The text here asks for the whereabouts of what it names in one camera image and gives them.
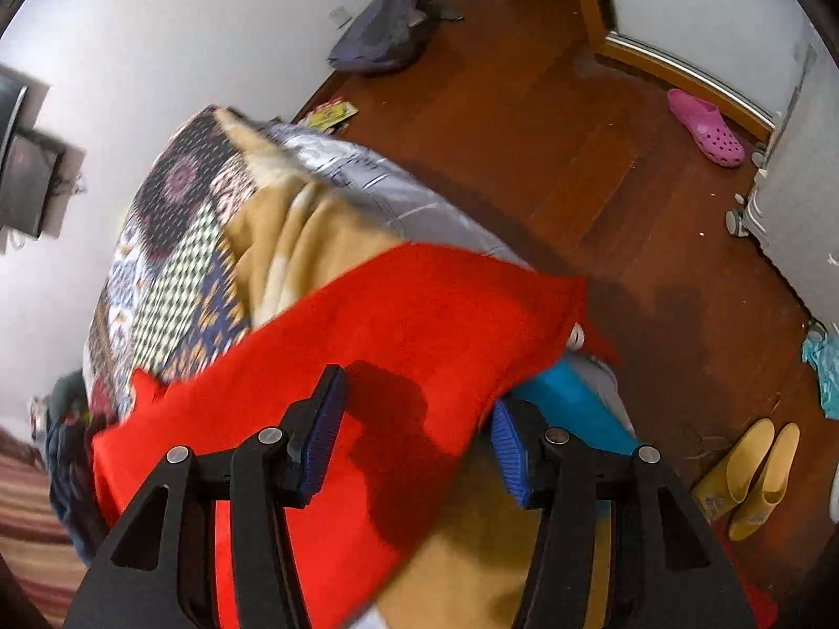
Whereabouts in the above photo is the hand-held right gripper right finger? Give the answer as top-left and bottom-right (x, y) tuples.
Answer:
(490, 398), (758, 629)

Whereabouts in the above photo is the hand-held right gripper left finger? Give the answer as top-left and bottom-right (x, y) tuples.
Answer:
(62, 365), (350, 629)

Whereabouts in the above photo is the red garment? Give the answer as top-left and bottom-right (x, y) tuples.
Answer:
(90, 244), (778, 629)

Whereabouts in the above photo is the pile of dark clothes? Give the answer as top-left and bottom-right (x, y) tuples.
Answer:
(29, 370), (125, 565)

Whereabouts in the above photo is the blue box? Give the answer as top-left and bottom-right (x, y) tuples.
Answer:
(511, 363), (640, 456)

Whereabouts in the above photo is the red cloth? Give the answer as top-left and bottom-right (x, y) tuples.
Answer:
(216, 108), (614, 629)

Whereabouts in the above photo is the yellow rubber boot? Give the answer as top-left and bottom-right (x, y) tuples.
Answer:
(691, 418), (776, 522)

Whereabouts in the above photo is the patterned patchwork quilt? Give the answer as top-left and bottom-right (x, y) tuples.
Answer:
(85, 105), (263, 420)

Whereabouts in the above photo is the pair of yellow slippers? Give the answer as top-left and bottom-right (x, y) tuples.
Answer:
(727, 422), (801, 543)

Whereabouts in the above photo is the grey printed bed sheet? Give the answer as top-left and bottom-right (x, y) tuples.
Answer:
(262, 121), (532, 269)

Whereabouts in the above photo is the striped maroon curtain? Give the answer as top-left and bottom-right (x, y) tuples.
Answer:
(0, 429), (89, 626)

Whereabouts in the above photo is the teal plastic bag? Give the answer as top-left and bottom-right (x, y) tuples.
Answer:
(801, 328), (839, 420)

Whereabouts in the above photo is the yellow snack packet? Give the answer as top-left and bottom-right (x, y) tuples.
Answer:
(307, 98), (358, 132)

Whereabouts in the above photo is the pink clog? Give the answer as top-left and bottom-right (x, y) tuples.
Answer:
(667, 88), (747, 168)

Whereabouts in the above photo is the white wheeled cabinet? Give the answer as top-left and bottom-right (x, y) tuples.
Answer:
(724, 32), (839, 335)

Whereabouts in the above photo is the grey-blue bag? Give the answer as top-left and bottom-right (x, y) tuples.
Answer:
(328, 0), (463, 74)

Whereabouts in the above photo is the wall-mounted monitor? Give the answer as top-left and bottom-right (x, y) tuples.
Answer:
(0, 66), (86, 240)

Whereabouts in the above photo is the wooden door frame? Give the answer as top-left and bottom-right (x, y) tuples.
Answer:
(564, 0), (778, 142)

